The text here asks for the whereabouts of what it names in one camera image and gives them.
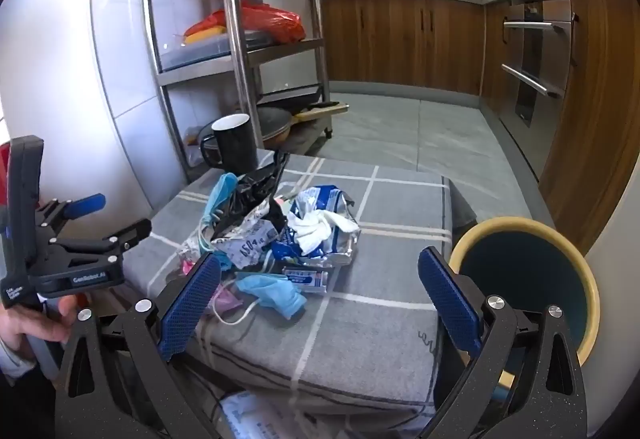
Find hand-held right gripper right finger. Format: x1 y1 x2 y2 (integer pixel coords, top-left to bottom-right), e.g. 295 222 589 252
417 246 588 439

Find white tissue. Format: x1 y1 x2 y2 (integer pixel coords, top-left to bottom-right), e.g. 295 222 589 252
285 209 362 256

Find metal shelf rack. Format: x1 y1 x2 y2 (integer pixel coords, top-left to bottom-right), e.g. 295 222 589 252
137 0 333 185

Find black mug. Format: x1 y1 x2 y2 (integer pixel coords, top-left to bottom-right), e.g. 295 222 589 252
200 113 259 175

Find yellow plastic lid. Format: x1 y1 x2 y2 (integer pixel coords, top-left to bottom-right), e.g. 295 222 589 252
182 26 222 46

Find small white blue box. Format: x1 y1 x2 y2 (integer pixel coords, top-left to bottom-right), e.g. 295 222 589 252
281 266 331 295

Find large red plastic bag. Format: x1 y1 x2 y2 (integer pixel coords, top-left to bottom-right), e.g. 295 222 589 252
185 6 307 45

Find courier bag with label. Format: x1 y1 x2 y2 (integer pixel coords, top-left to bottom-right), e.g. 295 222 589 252
210 208 282 271

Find person's left hand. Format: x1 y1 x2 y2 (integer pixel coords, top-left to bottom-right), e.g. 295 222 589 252
0 295 80 361

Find stainless steel built-in appliance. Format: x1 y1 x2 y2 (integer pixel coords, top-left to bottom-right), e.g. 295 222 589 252
497 0 577 180

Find teal plastic bag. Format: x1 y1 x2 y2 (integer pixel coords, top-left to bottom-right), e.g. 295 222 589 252
202 172 241 225

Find black plastic bag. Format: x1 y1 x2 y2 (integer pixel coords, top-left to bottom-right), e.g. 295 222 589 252
220 152 292 240

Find grey checked cloth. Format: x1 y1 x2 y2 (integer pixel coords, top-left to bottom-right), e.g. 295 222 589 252
125 154 456 420

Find blue face mask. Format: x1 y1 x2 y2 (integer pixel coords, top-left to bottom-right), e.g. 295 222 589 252
199 238 234 271
215 271 307 326

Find blue bin with yellow rim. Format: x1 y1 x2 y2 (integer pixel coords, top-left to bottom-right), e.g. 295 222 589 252
447 216 601 400

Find clear storage box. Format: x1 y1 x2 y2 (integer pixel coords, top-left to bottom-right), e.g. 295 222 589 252
154 30 273 71

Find pink face mask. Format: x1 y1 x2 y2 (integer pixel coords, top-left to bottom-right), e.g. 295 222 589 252
210 281 244 320

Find wooden kitchen cabinets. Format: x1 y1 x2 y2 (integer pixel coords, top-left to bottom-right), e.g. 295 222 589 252
320 0 640 255

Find blue white package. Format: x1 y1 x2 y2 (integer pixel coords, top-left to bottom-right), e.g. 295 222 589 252
271 185 362 268

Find wok with wooden handle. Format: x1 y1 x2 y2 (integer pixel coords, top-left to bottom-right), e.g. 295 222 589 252
255 102 351 151

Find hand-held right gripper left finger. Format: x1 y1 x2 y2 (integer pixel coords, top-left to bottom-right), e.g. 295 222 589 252
54 253 223 439

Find white printed plastic bag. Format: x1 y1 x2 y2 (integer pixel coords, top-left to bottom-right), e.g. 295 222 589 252
219 391 321 439

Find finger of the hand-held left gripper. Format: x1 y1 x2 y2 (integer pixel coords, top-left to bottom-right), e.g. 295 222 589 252
36 193 107 233
51 218 152 266

